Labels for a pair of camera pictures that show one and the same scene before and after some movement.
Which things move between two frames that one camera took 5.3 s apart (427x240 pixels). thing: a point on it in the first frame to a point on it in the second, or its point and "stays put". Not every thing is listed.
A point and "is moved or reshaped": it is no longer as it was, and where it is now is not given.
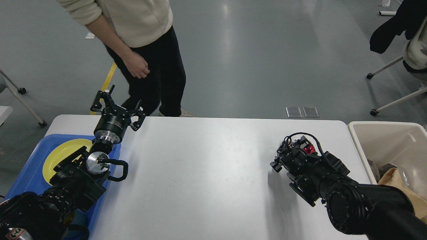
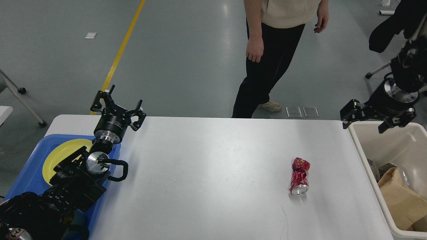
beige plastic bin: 404,144 stays put
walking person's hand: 136,65 to 255,49
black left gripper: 113,122 stays put
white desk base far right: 387,12 stays put
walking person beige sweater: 130,23 to 275,28
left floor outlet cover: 293,112 stays put
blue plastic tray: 30,179 stays put
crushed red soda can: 309,149 is moved or reshaped
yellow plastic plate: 61,152 stays put
